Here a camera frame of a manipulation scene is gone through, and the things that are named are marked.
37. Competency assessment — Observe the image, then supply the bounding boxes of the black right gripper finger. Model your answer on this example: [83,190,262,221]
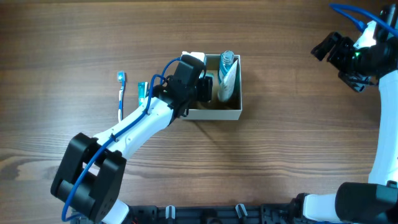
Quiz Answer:
[338,72,373,93]
[310,32,343,62]

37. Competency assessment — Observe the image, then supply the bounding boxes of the white cream tube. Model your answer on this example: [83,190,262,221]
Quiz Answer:
[217,60,238,102]

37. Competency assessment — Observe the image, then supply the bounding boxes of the teal mouthwash bottle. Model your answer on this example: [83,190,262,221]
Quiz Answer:
[220,50,236,65]

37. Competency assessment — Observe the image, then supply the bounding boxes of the blue white toothbrush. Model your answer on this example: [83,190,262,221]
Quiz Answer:
[117,71,126,122]

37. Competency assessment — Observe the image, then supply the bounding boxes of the green Dettol soap bar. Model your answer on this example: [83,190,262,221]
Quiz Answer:
[205,72,214,80]

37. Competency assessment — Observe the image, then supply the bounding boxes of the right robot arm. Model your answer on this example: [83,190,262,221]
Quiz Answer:
[301,32,397,223]

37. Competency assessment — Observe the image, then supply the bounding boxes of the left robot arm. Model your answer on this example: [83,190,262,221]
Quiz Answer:
[50,74,213,223]

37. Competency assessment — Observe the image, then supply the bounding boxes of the white cardboard box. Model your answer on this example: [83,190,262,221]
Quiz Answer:
[182,54,243,120]

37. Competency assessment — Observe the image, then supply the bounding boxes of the Colgate toothpaste tube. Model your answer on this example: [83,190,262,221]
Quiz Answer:
[137,82,149,106]

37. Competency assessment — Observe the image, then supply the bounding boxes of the right blue cable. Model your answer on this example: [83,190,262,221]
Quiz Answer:
[328,3,398,38]

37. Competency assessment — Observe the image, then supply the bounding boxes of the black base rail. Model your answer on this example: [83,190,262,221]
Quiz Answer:
[70,203,312,224]

